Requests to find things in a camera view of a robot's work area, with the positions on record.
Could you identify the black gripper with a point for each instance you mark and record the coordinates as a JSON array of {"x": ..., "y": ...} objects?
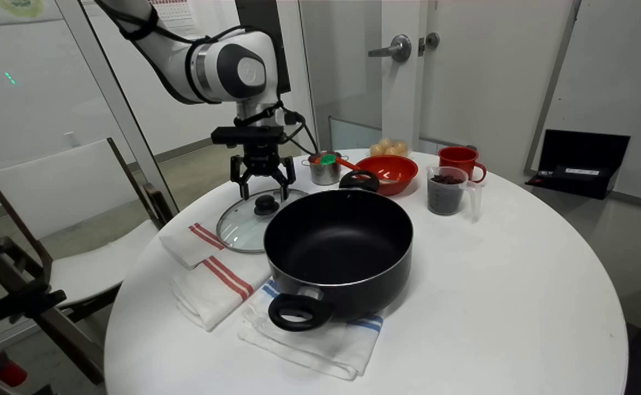
[{"x": 259, "y": 158}]

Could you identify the glass lid with black knob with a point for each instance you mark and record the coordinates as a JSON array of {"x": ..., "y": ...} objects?
[{"x": 244, "y": 229}]

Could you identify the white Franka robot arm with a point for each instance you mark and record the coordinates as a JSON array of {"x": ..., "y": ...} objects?
[{"x": 175, "y": 51}]

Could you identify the white towel with red stripes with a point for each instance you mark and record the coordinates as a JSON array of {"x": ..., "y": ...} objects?
[
  {"x": 181, "y": 243},
  {"x": 211, "y": 297}
]

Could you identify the white door with frosted glass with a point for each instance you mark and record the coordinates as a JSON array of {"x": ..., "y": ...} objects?
[{"x": 335, "y": 73}]

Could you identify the pile of beige buns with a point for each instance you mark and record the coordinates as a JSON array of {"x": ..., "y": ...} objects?
[{"x": 390, "y": 148}]

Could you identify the red bowl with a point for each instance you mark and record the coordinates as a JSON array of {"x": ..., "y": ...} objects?
[{"x": 397, "y": 176}]

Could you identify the grey cup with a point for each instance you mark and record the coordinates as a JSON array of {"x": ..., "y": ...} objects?
[{"x": 444, "y": 196}]

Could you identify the white towel with blue stripes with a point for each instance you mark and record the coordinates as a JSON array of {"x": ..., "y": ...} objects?
[{"x": 322, "y": 349}]

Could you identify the red mug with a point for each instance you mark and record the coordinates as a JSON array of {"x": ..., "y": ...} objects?
[{"x": 458, "y": 157}]

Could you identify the silver door lock knob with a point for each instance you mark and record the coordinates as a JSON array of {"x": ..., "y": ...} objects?
[{"x": 432, "y": 43}]

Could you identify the open black case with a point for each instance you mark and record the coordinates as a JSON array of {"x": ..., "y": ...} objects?
[{"x": 584, "y": 150}]

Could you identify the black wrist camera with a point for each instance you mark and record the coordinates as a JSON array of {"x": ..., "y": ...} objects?
[{"x": 246, "y": 134}]

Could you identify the white chair with dark frame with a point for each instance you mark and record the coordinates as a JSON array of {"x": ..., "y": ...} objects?
[{"x": 57, "y": 190}]

